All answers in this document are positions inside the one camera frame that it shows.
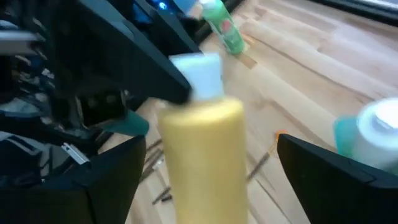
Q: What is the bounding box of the long black handle paintbrush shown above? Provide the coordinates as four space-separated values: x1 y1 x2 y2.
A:
151 185 174 206

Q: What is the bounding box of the large bright yellow paint bottle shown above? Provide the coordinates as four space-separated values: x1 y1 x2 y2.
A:
157 52 249 224

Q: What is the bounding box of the orange bristle paintbrush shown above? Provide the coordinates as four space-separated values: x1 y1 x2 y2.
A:
246 129 289 182

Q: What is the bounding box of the black handle silver ferrule paintbrush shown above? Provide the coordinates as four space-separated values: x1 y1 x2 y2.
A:
146 138 164 153

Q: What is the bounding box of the large white paint bottle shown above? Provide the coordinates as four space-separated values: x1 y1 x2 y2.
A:
354 97 398 177

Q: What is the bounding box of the light green labelled paint bottle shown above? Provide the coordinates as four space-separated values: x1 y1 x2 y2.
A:
198 0 247 57

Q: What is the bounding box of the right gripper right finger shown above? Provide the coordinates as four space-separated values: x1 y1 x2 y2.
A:
275 133 398 224

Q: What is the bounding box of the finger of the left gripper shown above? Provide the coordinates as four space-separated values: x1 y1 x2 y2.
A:
133 0 202 57
52 0 193 105

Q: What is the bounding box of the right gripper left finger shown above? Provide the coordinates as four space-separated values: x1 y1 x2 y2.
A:
0 135 147 224

